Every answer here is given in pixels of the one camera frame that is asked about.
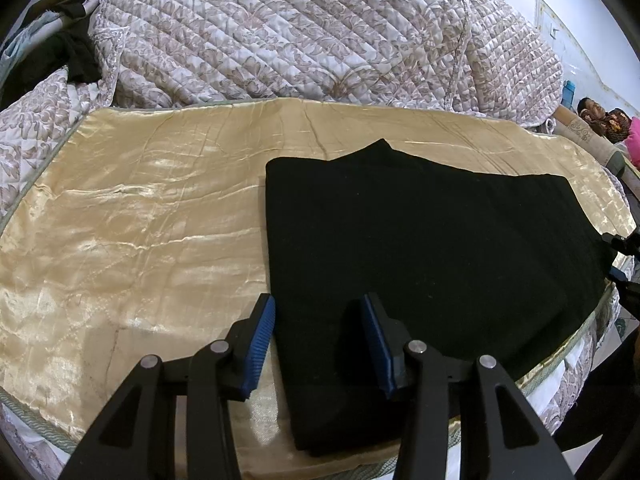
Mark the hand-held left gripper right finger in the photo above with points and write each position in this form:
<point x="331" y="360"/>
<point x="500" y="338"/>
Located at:
<point x="377" y="345"/>

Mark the gold satin bed sheet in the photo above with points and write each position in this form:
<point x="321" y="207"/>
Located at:
<point x="140" y="220"/>

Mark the black pants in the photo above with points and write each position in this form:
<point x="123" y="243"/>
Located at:
<point x="425" y="270"/>

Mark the floral mattress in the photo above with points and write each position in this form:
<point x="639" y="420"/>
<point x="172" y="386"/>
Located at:
<point x="575" y="375"/>

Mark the light blue cloth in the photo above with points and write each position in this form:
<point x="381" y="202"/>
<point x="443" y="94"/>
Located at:
<point x="20" y="42"/>

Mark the blue bottle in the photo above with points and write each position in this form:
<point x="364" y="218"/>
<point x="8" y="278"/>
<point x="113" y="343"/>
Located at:
<point x="569" y="90"/>

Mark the dark cloth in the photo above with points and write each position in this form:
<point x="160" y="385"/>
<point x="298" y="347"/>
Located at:
<point x="75" y="52"/>

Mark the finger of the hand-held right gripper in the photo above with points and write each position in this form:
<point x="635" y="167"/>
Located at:
<point x="622" y="276"/>
<point x="622" y="244"/>

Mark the floral quilted blanket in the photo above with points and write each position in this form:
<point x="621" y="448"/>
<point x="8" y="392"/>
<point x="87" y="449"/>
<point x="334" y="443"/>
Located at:
<point x="300" y="35"/>

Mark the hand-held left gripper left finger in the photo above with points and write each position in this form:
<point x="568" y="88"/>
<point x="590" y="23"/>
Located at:
<point x="257" y="340"/>

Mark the beige embroidered cushion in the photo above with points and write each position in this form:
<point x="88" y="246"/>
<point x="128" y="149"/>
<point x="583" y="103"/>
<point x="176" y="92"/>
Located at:
<point x="582" y="132"/>

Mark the pink cloth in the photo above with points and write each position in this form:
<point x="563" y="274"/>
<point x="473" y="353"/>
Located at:
<point x="635" y="140"/>

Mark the white metal rail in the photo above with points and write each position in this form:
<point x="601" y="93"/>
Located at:
<point x="75" y="12"/>

